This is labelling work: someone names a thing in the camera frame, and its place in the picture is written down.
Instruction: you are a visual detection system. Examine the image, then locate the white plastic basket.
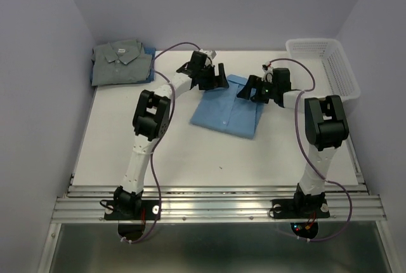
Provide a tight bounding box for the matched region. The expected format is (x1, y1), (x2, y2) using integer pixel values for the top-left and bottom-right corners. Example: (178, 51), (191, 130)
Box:
(285, 38), (361, 102)

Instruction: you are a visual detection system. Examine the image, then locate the folded blue plaid shirt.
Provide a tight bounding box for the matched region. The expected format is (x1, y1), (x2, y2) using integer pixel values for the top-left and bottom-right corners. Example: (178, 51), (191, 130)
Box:
(140, 47), (156, 84)

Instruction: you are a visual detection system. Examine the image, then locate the aluminium mounting rail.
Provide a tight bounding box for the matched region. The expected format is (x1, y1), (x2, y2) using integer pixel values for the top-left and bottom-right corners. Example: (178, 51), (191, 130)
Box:
(51, 173), (386, 223)

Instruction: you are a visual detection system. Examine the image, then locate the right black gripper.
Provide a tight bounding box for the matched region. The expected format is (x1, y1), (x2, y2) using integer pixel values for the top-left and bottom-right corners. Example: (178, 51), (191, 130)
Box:
(237, 75), (277, 103)

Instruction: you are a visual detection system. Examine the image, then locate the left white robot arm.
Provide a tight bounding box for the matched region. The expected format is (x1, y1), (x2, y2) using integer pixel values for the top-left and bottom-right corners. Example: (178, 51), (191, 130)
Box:
(111, 50), (229, 218)

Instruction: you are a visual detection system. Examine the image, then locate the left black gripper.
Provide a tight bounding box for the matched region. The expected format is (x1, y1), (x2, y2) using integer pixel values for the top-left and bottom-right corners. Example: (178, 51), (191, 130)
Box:
(197, 64), (228, 91)

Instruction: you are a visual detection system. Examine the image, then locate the folded grey shirt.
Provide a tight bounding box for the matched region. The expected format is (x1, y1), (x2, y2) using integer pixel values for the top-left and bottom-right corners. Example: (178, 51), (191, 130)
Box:
(90, 39), (155, 87)

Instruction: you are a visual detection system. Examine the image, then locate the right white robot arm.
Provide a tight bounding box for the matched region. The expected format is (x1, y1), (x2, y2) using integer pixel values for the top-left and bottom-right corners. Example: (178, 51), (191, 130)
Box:
(237, 68), (349, 216)

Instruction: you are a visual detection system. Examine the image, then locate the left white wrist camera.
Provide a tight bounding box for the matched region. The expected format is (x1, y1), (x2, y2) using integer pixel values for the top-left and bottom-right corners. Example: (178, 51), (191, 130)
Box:
(199, 49), (217, 61)

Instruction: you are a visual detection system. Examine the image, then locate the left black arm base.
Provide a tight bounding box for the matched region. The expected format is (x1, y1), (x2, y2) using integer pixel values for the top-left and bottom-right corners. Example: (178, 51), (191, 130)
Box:
(100, 199), (160, 221)

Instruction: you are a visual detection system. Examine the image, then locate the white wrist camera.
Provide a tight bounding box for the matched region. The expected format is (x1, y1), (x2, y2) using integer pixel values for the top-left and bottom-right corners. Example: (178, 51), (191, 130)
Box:
(199, 49), (217, 61)
(262, 63), (273, 83)

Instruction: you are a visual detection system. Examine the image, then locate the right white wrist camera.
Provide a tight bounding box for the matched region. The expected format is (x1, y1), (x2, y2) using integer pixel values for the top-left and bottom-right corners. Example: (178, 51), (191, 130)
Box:
(262, 63), (273, 83)

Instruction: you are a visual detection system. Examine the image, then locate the light blue long sleeve shirt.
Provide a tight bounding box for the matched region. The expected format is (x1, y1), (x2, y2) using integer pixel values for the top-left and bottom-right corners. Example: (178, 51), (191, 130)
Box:
(190, 74), (264, 140)

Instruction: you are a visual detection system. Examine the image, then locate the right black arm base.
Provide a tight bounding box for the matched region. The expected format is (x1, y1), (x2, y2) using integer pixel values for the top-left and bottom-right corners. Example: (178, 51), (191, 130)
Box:
(269, 199), (330, 220)

